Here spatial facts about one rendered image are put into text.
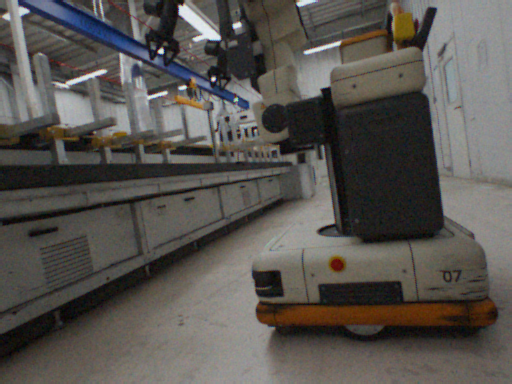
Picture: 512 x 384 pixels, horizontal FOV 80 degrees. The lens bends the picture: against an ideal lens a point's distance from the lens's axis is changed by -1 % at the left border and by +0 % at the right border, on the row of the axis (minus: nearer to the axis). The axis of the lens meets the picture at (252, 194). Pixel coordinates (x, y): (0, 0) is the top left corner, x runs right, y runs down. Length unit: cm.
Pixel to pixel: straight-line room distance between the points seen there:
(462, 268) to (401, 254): 15
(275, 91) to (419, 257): 71
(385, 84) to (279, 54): 44
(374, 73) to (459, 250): 52
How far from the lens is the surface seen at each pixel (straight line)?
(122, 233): 199
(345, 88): 97
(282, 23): 126
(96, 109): 166
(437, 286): 99
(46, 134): 144
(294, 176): 570
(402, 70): 98
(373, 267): 95
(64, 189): 145
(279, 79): 117
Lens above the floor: 53
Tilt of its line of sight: 3 degrees down
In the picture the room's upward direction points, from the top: 9 degrees counter-clockwise
